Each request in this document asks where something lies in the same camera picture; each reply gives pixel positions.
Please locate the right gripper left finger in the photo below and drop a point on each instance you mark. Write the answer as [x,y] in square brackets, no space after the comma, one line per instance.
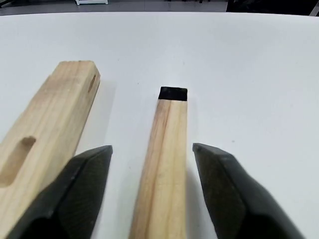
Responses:
[74,194]

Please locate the wooden bar with black cap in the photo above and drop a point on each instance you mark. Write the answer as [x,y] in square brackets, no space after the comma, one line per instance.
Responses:
[163,159]

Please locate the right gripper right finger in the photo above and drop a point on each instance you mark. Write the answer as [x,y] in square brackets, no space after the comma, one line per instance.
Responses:
[239,196]

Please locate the wooden leg with slots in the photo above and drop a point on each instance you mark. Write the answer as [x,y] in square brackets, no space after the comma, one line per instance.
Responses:
[49,119]

